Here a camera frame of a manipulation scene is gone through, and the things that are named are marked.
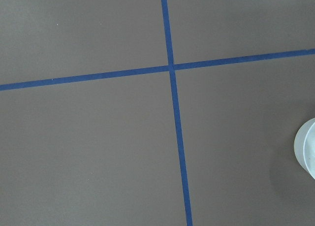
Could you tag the white ceramic bowl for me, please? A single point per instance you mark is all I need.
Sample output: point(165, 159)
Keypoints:
point(304, 147)

